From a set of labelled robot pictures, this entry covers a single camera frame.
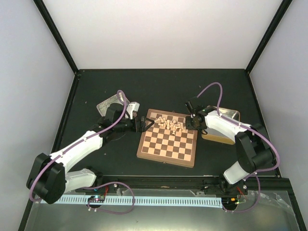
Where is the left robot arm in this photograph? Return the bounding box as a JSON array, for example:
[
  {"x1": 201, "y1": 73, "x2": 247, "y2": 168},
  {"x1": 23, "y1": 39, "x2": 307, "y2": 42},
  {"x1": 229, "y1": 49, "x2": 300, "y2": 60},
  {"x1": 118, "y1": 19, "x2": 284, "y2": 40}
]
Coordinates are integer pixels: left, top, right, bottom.
[{"x1": 26, "y1": 102, "x2": 154, "y2": 204}]

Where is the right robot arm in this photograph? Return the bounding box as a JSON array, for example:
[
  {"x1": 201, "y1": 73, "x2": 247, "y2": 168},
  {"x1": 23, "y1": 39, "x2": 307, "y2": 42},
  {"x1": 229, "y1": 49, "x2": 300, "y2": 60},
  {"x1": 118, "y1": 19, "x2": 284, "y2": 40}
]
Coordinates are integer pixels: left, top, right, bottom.
[{"x1": 185, "y1": 105, "x2": 280, "y2": 194}]

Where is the pile of light chess pieces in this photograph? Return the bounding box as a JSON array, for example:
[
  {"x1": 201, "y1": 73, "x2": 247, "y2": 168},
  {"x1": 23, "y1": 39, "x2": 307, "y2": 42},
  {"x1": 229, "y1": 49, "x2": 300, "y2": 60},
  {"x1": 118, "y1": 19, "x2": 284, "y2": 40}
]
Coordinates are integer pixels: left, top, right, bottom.
[{"x1": 154, "y1": 116, "x2": 188, "y2": 136}]

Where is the wooden chess board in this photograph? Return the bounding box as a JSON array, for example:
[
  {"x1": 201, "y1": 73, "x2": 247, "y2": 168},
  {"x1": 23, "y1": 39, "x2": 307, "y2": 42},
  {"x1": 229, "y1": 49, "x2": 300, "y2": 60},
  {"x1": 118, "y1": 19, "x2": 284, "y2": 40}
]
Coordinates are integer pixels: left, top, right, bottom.
[{"x1": 137, "y1": 109, "x2": 198, "y2": 168}]

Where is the small circuit board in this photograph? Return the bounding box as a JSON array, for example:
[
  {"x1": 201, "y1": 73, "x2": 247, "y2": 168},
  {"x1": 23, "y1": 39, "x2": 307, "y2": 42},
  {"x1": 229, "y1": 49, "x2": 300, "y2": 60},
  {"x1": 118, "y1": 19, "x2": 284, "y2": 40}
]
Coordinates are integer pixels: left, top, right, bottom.
[{"x1": 88, "y1": 195, "x2": 105, "y2": 203}]

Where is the yellow tin box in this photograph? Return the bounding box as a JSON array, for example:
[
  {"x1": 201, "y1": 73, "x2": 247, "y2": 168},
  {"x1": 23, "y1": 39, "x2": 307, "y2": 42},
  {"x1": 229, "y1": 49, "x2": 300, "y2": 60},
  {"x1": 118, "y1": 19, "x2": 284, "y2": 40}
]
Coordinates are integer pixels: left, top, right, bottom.
[{"x1": 201, "y1": 108, "x2": 240, "y2": 145}]

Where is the pink embossed tin box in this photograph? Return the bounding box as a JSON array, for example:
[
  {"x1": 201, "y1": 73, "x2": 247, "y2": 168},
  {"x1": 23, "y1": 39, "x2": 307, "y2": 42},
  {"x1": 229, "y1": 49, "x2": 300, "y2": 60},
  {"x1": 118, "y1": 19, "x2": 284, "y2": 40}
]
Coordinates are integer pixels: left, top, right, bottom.
[{"x1": 96, "y1": 91, "x2": 132, "y2": 118}]

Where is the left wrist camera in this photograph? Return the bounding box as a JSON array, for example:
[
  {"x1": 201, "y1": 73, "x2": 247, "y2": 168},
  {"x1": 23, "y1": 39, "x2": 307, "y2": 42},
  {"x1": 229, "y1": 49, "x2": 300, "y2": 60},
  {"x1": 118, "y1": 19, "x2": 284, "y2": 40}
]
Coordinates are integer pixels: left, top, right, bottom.
[{"x1": 126, "y1": 102, "x2": 140, "y2": 119}]

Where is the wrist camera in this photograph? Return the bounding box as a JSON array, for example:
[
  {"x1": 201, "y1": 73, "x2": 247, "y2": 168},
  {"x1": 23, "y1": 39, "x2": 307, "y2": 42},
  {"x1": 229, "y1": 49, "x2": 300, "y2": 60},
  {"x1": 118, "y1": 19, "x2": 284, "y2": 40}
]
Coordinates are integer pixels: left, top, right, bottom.
[
  {"x1": 185, "y1": 97, "x2": 205, "y2": 116},
  {"x1": 126, "y1": 102, "x2": 140, "y2": 119}
]

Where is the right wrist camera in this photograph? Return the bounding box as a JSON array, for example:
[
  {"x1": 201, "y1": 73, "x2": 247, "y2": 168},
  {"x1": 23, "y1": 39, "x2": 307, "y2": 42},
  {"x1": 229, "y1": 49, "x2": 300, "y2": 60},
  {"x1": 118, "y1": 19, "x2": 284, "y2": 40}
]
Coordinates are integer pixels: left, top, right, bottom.
[{"x1": 185, "y1": 97, "x2": 205, "y2": 116}]

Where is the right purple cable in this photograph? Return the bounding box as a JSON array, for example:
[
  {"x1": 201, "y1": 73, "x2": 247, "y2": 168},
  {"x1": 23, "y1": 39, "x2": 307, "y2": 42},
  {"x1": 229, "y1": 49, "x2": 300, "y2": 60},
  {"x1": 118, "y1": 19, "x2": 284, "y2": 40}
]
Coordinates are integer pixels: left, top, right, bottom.
[{"x1": 197, "y1": 82, "x2": 281, "y2": 173}]

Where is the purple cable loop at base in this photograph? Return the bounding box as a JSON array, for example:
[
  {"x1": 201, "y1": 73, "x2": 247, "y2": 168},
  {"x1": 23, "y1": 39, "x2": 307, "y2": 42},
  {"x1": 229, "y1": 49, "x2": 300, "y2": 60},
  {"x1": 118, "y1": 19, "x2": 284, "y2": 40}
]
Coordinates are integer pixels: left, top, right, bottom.
[{"x1": 86, "y1": 181, "x2": 138, "y2": 215}]

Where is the light blue slotted cable duct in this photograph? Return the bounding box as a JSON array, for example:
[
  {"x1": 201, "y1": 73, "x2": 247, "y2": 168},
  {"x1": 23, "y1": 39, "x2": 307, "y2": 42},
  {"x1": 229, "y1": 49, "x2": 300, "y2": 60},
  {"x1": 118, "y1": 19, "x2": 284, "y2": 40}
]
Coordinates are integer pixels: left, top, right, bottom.
[{"x1": 59, "y1": 194, "x2": 222, "y2": 209}]

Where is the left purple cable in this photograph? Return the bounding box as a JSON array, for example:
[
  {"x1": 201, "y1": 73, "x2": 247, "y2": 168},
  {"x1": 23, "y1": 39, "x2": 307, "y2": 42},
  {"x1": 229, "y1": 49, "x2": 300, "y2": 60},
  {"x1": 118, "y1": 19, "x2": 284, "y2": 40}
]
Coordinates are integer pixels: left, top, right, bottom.
[{"x1": 28, "y1": 90, "x2": 128, "y2": 202}]

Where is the black frame post right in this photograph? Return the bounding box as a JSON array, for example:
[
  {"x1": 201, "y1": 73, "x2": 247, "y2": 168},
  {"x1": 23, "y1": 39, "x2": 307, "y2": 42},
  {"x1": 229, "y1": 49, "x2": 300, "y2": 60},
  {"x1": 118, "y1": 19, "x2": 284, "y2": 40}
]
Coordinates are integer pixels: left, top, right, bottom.
[{"x1": 245, "y1": 0, "x2": 292, "y2": 74}]

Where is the black frame post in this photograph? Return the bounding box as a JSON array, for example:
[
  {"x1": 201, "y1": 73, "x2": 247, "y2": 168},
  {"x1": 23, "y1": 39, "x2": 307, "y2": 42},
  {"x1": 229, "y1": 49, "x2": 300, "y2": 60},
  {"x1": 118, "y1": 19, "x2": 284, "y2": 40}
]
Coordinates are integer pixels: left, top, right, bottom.
[
  {"x1": 33, "y1": 0, "x2": 79, "y2": 74},
  {"x1": 245, "y1": 0, "x2": 292, "y2": 74}
]

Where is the black frame post left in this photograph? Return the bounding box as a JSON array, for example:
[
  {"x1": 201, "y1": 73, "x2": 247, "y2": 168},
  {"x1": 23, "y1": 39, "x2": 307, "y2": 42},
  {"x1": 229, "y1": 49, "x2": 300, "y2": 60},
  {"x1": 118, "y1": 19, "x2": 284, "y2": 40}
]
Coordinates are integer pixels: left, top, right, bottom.
[{"x1": 33, "y1": 0, "x2": 79, "y2": 74}]

